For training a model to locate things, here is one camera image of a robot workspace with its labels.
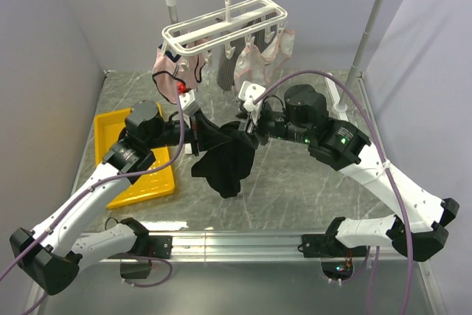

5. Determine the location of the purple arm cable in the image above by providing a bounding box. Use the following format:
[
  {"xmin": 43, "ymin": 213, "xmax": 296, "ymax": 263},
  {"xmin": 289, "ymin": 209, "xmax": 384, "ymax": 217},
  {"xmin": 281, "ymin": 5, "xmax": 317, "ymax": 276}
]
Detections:
[
  {"xmin": 252, "ymin": 70, "xmax": 416, "ymax": 315},
  {"xmin": 0, "ymin": 88, "xmax": 185, "ymax": 315}
]

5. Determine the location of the white clip hanger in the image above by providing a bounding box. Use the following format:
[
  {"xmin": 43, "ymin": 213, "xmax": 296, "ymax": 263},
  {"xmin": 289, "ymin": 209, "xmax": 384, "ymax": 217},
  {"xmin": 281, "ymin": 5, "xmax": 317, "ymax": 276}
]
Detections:
[{"xmin": 162, "ymin": 0, "xmax": 288, "ymax": 58}]

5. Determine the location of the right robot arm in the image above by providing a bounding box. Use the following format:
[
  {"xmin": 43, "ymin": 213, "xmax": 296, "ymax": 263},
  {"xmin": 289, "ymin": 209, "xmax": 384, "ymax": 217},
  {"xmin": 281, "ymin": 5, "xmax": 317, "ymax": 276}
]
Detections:
[{"xmin": 238, "ymin": 81, "xmax": 459, "ymax": 262}]

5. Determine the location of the white rack left foot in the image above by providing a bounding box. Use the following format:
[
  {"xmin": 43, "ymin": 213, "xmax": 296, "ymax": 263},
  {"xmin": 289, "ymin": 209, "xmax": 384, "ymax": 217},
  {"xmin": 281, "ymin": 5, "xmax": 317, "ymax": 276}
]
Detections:
[{"xmin": 184, "ymin": 143, "xmax": 192, "ymax": 155}]

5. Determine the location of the grey striped underwear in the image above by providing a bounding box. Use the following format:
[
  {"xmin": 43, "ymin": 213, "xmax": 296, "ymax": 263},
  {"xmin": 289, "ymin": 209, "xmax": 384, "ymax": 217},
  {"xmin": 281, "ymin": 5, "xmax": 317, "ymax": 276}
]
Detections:
[{"xmin": 216, "ymin": 30, "xmax": 273, "ymax": 91}]

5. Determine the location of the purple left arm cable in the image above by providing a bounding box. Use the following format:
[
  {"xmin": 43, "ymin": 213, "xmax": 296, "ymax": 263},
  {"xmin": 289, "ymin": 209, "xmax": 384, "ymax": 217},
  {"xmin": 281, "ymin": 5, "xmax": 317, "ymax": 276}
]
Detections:
[{"xmin": 0, "ymin": 88, "xmax": 185, "ymax": 315}]

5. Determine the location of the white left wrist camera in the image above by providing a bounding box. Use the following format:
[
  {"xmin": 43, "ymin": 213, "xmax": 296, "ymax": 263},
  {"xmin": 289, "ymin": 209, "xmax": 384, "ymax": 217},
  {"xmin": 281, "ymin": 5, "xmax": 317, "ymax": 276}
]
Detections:
[{"xmin": 177, "ymin": 82, "xmax": 200, "ymax": 117}]

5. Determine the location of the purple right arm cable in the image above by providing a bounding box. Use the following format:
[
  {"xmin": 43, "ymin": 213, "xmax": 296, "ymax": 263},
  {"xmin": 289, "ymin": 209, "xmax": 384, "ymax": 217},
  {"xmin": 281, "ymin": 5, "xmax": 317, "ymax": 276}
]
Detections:
[{"xmin": 252, "ymin": 70, "xmax": 416, "ymax": 315}]

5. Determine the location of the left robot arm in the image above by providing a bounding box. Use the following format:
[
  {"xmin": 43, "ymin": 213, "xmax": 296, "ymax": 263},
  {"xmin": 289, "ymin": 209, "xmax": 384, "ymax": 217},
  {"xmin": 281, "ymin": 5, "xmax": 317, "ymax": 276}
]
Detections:
[{"xmin": 10, "ymin": 100, "xmax": 232, "ymax": 295}]

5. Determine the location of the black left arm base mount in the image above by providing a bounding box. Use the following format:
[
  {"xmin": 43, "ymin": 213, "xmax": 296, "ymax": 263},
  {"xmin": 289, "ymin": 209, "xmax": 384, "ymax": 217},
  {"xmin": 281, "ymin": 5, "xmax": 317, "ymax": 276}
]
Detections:
[{"xmin": 144, "ymin": 235, "xmax": 173, "ymax": 259}]

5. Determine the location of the white underwear pink trim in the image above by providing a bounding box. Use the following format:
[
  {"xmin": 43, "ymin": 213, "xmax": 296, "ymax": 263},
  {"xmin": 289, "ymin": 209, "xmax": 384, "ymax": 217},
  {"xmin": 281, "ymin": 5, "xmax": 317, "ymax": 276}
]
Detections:
[{"xmin": 234, "ymin": 30, "xmax": 295, "ymax": 90}]

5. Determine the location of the pink underwear black trim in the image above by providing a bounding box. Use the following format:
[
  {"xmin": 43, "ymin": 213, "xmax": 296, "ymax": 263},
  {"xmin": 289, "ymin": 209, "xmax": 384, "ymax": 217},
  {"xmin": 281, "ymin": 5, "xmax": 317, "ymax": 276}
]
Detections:
[{"xmin": 152, "ymin": 44, "xmax": 207, "ymax": 104}]

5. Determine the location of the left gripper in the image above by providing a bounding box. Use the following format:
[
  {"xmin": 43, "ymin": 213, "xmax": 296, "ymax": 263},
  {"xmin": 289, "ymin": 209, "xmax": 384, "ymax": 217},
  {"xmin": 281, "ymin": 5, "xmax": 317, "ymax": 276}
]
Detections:
[{"xmin": 147, "ymin": 108, "xmax": 233, "ymax": 156}]

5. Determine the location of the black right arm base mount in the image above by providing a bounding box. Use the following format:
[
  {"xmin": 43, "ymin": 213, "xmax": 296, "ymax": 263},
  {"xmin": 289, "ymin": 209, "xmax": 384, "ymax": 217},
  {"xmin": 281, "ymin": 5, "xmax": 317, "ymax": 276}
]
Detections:
[{"xmin": 298, "ymin": 234, "xmax": 333, "ymax": 258}]

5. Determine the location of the aluminium table edge rail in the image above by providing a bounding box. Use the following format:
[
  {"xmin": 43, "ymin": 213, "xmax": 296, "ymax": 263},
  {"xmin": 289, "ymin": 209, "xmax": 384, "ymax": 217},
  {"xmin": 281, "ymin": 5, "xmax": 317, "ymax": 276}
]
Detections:
[{"xmin": 40, "ymin": 229, "xmax": 431, "ymax": 263}]

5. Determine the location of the yellow plastic tray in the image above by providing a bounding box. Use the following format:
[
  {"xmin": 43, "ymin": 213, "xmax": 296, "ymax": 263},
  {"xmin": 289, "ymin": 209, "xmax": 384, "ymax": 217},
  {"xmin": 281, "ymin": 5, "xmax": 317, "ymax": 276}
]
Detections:
[{"xmin": 94, "ymin": 108, "xmax": 176, "ymax": 210}]

